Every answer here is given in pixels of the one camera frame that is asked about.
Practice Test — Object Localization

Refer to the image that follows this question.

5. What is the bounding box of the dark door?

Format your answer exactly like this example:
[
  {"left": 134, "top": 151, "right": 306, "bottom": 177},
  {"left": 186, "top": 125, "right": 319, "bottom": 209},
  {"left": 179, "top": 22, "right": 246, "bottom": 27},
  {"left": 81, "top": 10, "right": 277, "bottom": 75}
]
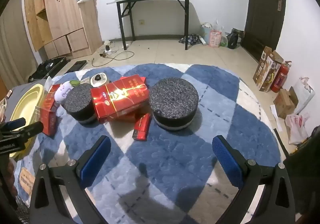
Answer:
[{"left": 241, "top": 0, "right": 287, "bottom": 62}]

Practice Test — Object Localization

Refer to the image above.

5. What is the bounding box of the brown cardboard box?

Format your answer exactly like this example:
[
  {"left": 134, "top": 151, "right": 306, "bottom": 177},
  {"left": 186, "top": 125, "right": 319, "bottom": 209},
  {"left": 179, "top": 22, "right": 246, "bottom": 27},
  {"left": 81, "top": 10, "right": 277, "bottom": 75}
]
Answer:
[{"left": 273, "top": 88, "right": 298, "bottom": 120}]

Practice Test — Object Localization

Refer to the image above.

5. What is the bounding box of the black open case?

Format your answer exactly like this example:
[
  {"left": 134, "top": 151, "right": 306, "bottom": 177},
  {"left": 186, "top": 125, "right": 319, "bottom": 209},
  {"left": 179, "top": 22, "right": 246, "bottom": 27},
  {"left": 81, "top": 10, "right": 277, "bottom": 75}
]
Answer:
[{"left": 28, "top": 56, "right": 68, "bottom": 83}]

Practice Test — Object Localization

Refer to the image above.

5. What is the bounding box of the pink packet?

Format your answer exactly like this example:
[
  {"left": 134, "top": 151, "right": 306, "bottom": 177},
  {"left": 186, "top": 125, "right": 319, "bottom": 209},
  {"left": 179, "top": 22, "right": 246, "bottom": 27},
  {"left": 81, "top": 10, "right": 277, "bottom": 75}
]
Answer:
[{"left": 209, "top": 29, "right": 222, "bottom": 48}]

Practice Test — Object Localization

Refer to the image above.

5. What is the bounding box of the tall black foam cylinder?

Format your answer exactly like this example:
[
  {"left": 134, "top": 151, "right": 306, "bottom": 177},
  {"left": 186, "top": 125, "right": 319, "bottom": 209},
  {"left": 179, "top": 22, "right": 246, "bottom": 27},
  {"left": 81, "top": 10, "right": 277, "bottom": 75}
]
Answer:
[{"left": 61, "top": 84, "right": 97, "bottom": 126}]

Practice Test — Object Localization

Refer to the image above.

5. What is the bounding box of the black cable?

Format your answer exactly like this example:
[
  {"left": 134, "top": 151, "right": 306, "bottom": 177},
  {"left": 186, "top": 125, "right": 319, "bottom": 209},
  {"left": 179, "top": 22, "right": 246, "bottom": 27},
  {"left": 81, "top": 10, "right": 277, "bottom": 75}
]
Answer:
[{"left": 92, "top": 51, "right": 134, "bottom": 67}]

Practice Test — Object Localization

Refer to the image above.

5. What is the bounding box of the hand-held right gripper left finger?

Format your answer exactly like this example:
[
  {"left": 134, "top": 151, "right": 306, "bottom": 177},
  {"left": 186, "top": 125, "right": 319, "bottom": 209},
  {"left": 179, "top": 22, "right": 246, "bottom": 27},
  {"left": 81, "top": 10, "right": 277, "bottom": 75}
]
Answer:
[{"left": 29, "top": 135, "right": 112, "bottom": 224}]

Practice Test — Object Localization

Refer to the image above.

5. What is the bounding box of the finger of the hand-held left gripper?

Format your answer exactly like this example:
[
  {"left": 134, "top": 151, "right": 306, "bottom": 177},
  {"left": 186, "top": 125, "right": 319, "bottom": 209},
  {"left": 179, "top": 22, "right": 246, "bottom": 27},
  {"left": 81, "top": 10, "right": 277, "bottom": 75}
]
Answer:
[
  {"left": 15, "top": 121, "right": 44, "bottom": 140},
  {"left": 0, "top": 119, "right": 26, "bottom": 132}
]

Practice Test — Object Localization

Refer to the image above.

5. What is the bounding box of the blue white checked rug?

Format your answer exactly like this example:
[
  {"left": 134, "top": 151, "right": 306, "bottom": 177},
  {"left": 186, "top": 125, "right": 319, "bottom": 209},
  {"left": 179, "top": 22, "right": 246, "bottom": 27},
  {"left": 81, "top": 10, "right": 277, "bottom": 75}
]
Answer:
[{"left": 15, "top": 63, "right": 282, "bottom": 224}]

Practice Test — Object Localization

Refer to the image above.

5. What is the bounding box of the beige curtain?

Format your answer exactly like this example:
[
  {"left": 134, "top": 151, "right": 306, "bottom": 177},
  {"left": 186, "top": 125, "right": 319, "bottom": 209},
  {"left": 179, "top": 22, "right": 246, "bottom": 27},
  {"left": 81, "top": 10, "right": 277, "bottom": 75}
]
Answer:
[{"left": 0, "top": 0, "right": 44, "bottom": 90}]

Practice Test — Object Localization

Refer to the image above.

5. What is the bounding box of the light blue trash bin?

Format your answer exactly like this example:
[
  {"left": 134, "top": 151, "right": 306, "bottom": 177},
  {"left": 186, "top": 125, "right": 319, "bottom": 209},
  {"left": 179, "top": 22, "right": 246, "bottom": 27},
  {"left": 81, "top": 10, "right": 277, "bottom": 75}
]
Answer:
[{"left": 200, "top": 23, "right": 213, "bottom": 45}]

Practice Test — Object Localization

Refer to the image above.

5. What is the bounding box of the red fire extinguisher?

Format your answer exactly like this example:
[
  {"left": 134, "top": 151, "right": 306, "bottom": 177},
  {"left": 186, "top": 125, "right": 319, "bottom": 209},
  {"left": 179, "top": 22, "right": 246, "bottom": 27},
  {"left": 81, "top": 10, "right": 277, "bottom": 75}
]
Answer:
[{"left": 270, "top": 60, "right": 292, "bottom": 93}]

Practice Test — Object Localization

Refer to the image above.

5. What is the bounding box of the wide black foam cylinder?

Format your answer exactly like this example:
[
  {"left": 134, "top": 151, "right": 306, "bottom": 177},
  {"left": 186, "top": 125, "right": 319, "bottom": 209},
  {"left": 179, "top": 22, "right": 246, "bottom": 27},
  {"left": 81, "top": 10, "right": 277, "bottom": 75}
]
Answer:
[{"left": 149, "top": 77, "right": 200, "bottom": 131}]

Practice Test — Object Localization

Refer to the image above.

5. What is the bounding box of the slim red box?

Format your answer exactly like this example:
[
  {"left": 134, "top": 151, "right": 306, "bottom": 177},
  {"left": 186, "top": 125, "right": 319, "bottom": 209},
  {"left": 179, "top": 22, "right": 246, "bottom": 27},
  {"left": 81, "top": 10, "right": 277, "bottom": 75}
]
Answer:
[{"left": 132, "top": 113, "right": 152, "bottom": 142}]

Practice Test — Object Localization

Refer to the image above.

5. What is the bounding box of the white paper bag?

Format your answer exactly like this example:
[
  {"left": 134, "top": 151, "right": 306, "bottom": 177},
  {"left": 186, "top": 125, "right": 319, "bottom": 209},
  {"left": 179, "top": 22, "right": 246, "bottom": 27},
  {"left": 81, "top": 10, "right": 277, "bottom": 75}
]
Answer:
[{"left": 291, "top": 77, "right": 316, "bottom": 115}]

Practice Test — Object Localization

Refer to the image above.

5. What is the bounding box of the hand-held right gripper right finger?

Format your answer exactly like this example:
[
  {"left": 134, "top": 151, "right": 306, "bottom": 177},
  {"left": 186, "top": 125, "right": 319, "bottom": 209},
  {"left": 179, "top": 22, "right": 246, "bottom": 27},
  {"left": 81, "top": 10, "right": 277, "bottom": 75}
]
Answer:
[{"left": 212, "top": 135, "right": 295, "bottom": 224}]

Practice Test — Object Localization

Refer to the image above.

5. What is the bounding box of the black flat tray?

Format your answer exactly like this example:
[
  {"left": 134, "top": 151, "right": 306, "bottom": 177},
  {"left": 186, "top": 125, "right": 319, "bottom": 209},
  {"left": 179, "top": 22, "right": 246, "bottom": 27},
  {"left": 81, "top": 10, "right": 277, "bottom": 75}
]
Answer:
[{"left": 65, "top": 60, "right": 87, "bottom": 73}]

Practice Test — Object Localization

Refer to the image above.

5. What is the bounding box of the large red gift box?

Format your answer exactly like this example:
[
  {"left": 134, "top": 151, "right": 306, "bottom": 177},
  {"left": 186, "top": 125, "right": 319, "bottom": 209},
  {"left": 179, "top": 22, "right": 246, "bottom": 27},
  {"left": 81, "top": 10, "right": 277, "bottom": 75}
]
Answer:
[{"left": 90, "top": 82, "right": 150, "bottom": 125}]

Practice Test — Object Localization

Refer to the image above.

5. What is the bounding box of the black bag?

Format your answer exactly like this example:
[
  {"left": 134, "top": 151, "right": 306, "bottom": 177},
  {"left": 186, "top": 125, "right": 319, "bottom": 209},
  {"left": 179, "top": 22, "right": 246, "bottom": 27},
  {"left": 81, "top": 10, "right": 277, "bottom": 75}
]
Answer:
[{"left": 226, "top": 28, "right": 244, "bottom": 50}]

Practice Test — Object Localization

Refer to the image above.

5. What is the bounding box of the person's left hand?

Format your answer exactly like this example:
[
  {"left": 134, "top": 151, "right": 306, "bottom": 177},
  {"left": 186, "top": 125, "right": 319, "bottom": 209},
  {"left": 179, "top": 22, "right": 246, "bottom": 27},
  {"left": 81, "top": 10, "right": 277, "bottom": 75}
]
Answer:
[{"left": 0, "top": 159, "right": 18, "bottom": 204}]

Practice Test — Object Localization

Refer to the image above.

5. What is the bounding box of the white power strip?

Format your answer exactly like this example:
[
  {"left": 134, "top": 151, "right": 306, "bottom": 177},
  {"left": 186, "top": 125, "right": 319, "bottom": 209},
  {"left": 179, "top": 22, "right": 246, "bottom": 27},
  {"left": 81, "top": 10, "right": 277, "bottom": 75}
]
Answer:
[{"left": 99, "top": 41, "right": 119, "bottom": 58}]

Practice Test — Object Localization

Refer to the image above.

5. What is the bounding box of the plaid cloth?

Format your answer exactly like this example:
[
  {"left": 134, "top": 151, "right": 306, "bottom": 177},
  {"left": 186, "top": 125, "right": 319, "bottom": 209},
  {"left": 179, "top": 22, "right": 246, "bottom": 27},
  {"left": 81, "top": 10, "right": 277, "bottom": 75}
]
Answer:
[{"left": 179, "top": 34, "right": 202, "bottom": 45}]

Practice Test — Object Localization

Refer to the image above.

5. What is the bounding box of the wooden wardrobe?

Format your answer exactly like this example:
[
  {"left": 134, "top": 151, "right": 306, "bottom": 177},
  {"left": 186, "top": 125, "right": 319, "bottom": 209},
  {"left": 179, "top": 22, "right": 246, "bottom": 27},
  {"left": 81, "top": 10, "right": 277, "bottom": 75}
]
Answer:
[{"left": 24, "top": 0, "right": 103, "bottom": 60}]

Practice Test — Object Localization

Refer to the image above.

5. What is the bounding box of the printed cardboard box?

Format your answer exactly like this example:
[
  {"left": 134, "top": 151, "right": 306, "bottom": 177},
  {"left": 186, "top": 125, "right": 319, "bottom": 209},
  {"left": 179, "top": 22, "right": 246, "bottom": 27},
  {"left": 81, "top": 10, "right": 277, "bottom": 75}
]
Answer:
[{"left": 252, "top": 46, "right": 284, "bottom": 93}]

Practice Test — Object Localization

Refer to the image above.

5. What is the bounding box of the purple plush toy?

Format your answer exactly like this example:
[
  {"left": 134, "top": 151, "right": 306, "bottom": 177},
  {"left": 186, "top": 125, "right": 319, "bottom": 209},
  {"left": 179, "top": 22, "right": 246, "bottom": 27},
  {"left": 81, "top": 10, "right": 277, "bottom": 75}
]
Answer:
[{"left": 54, "top": 80, "right": 75, "bottom": 103}]

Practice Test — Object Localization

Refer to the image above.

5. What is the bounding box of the clear plastic bag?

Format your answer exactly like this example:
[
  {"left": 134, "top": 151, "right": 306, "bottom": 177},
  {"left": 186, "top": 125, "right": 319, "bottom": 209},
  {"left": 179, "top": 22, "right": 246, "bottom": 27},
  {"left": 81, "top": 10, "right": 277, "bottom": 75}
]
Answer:
[{"left": 219, "top": 27, "right": 229, "bottom": 48}]

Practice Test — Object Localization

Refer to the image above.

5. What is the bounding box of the white red plastic bag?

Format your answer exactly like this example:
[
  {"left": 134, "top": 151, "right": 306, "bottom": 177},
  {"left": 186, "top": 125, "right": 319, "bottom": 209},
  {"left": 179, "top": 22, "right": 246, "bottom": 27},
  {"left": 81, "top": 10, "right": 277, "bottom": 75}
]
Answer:
[{"left": 285, "top": 113, "right": 313, "bottom": 145}]

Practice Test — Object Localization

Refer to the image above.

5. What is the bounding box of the yellow plastic basin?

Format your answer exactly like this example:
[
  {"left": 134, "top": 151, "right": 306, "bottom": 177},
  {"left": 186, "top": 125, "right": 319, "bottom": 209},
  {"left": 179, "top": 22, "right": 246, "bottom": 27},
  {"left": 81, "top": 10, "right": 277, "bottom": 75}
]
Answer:
[{"left": 9, "top": 84, "right": 45, "bottom": 158}]

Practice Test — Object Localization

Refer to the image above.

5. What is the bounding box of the red rectangular box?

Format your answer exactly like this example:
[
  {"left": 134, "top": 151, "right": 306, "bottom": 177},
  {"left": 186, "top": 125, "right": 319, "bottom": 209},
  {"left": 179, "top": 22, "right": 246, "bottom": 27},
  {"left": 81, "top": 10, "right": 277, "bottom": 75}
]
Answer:
[
  {"left": 117, "top": 74, "right": 148, "bottom": 87},
  {"left": 45, "top": 85, "right": 62, "bottom": 110},
  {"left": 39, "top": 107, "right": 59, "bottom": 137}
]

